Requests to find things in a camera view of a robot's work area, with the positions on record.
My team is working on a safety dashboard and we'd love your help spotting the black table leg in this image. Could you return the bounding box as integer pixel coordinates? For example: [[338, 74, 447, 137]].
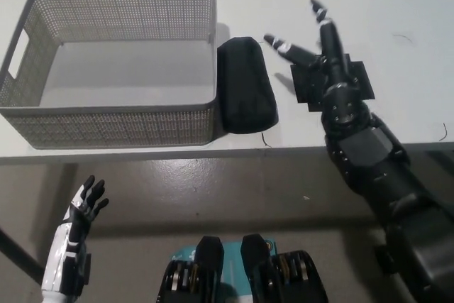
[[0, 227, 47, 282]]

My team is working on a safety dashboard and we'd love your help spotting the black teal robot body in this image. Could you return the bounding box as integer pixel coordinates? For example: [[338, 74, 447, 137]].
[[155, 233, 329, 303]]

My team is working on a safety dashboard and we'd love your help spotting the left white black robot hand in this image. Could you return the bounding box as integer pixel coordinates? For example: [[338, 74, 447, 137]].
[[41, 175, 110, 292]]

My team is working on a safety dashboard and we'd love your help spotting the black flat square mat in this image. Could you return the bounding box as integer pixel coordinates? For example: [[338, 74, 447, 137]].
[[289, 55, 376, 113]]

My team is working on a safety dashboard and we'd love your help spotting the grey perforated plastic basket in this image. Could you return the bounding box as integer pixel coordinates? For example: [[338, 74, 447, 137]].
[[0, 0, 219, 150]]

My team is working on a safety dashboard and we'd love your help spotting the black fabric pencil case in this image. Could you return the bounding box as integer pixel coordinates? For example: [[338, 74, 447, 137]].
[[216, 35, 279, 136]]

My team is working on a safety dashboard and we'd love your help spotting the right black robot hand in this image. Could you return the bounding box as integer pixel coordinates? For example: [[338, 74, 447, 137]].
[[263, 0, 374, 138]]

